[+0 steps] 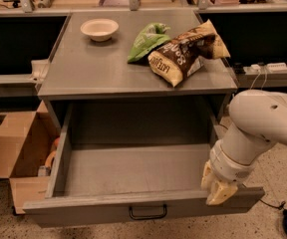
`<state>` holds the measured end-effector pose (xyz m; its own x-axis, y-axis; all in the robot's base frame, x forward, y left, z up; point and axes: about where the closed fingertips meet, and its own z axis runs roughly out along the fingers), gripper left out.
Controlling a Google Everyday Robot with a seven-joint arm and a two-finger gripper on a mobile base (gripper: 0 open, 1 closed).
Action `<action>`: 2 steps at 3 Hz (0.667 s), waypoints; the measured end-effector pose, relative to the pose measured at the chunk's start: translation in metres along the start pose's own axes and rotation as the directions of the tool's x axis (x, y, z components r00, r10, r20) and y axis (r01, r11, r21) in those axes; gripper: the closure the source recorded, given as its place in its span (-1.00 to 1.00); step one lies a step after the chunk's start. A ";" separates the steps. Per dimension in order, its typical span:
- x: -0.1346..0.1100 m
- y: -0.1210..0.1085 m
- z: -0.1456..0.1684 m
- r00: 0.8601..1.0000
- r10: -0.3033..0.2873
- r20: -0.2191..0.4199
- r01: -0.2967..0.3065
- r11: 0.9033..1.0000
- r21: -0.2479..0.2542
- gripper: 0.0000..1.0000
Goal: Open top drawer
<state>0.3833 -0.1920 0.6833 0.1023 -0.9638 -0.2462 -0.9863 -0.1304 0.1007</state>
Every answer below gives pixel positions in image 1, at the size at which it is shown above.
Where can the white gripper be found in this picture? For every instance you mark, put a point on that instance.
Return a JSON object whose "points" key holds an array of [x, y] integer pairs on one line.
{"points": [[230, 167]]}

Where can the white power strip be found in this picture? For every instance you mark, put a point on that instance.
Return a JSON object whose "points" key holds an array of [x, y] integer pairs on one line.
{"points": [[271, 67]]}

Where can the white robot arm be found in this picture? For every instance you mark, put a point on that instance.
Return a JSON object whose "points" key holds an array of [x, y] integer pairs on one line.
{"points": [[258, 122]]}

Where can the brown and cream chip bag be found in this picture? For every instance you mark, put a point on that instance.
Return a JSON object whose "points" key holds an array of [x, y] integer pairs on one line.
{"points": [[179, 58]]}

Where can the grey drawer cabinet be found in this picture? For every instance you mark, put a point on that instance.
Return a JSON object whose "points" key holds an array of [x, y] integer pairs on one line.
{"points": [[84, 70]]}

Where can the open cardboard box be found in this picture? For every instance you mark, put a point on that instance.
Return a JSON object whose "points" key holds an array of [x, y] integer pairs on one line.
{"points": [[25, 142]]}

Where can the toys inside cardboard box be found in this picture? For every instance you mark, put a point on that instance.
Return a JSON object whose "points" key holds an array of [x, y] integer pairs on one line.
{"points": [[45, 169]]}

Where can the green chip bag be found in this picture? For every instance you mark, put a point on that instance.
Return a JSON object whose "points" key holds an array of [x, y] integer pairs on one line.
{"points": [[150, 37]]}

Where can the grey top drawer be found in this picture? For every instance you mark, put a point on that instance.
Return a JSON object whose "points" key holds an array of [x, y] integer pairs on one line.
{"points": [[131, 160]]}

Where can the white bowl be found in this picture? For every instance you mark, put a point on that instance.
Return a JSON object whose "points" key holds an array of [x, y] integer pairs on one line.
{"points": [[100, 30]]}

